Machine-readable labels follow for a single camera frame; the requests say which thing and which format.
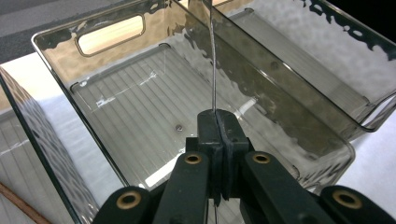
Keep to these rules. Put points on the metal spoon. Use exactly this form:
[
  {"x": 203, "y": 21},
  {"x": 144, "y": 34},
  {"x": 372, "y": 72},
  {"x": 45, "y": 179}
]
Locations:
[{"x": 213, "y": 77}]

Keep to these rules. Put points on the brown wooden chopstick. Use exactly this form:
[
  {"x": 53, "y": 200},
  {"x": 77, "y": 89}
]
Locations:
[{"x": 21, "y": 203}]

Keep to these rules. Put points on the smoky clear plastic bin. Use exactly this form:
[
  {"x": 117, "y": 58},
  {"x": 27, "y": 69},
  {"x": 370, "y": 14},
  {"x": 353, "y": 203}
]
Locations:
[
  {"x": 140, "y": 102},
  {"x": 46, "y": 155},
  {"x": 311, "y": 62}
]

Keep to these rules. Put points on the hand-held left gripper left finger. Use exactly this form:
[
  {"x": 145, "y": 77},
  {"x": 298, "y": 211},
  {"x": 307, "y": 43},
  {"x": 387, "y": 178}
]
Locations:
[{"x": 209, "y": 130}]

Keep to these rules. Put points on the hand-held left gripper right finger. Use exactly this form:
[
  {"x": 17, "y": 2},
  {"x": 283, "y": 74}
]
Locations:
[{"x": 233, "y": 133}]

